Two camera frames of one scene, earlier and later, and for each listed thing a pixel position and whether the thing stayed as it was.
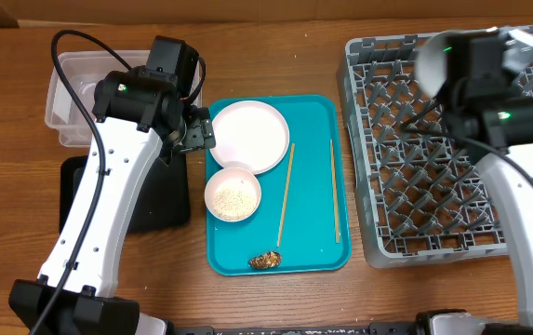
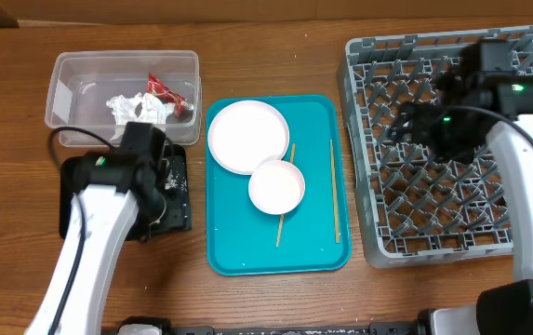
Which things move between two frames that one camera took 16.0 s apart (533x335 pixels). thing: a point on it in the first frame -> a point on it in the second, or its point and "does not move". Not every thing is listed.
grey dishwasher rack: [421, 194] does not move
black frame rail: [397, 328] does not move
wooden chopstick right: [335, 194] does not move
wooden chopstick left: [285, 208] does not move
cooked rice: [233, 203] -> [173, 183]
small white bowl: [233, 194] -> [276, 187]
